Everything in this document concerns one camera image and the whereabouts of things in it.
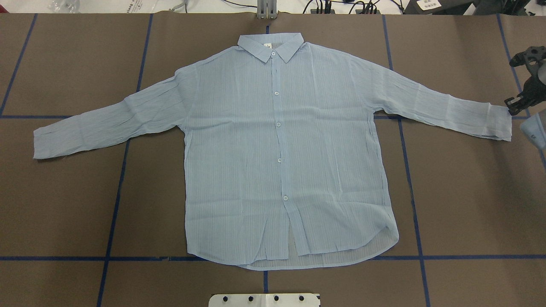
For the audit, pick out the light blue button-up shirt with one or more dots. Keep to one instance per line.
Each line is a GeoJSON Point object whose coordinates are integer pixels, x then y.
{"type": "Point", "coordinates": [282, 160]}

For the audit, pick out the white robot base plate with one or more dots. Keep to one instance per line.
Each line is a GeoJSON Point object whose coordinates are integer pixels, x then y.
{"type": "Point", "coordinates": [266, 300]}

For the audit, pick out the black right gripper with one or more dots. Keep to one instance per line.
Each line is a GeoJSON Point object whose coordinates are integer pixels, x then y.
{"type": "Point", "coordinates": [532, 90]}

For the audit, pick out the grey aluminium post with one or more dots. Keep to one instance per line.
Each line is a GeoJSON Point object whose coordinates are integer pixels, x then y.
{"type": "Point", "coordinates": [267, 9]}

